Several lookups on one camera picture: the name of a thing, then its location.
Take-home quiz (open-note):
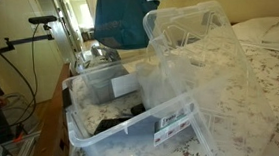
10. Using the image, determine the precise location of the teal fabric bag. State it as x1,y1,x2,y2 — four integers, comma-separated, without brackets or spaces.
90,0,164,53

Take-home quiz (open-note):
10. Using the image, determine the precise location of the clear white plastic bag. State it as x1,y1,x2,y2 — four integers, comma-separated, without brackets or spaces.
134,55,184,111

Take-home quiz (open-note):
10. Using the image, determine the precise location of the grey plastic bag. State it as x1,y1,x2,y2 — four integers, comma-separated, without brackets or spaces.
90,44,119,65

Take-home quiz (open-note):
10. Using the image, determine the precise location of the white paper bin label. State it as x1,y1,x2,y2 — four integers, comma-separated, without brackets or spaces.
109,70,142,99

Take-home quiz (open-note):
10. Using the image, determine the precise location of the small black object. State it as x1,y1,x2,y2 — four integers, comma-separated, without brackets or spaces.
129,102,147,117

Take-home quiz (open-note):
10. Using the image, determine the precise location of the small clear plastic bin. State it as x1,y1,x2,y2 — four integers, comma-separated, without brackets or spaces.
68,40,159,107

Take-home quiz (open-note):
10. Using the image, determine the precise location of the flat black object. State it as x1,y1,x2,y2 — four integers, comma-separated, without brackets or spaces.
92,116,134,136

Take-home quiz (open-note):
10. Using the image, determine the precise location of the large clear plastic bin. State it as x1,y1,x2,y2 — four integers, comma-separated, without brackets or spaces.
59,45,221,156

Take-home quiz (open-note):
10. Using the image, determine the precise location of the clear plastic bin lid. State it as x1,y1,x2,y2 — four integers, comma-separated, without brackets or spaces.
141,0,279,156

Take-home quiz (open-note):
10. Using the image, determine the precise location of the white pillow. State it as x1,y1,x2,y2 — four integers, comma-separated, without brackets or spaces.
230,15,279,61

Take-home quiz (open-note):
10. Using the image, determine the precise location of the floral bed sheet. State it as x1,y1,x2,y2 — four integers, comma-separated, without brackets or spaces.
58,26,279,156

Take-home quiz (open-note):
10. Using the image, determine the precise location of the wooden bed frame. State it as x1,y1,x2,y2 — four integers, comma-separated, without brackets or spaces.
17,62,78,156

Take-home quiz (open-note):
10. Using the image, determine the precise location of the black cable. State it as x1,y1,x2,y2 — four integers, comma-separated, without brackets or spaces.
0,26,40,128
8,23,49,126

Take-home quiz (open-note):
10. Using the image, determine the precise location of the black camera on stand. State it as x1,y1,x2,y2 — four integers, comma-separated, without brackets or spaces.
27,14,59,26

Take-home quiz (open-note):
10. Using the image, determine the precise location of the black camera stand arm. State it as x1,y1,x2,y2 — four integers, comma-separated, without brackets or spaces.
0,33,56,60

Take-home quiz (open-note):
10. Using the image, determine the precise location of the aluminium rail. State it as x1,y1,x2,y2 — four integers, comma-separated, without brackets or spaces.
0,130,43,156

